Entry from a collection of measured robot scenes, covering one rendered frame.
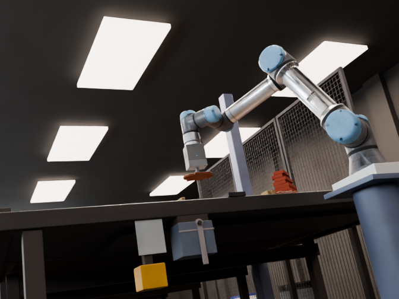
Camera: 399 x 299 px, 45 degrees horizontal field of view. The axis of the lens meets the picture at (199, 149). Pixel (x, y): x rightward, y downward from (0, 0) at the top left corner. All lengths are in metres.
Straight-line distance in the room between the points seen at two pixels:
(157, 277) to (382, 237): 0.80
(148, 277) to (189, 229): 0.22
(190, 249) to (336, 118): 0.70
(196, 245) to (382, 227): 0.66
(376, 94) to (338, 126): 4.87
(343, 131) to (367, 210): 0.30
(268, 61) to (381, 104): 4.69
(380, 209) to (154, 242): 0.81
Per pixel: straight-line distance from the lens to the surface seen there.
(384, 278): 1.84
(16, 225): 1.60
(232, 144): 4.34
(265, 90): 2.14
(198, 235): 1.71
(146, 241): 1.68
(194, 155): 2.11
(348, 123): 1.79
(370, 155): 1.89
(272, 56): 1.98
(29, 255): 1.60
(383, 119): 6.55
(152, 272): 1.64
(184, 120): 2.17
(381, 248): 1.83
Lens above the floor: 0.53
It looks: 18 degrees up
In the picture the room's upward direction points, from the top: 10 degrees counter-clockwise
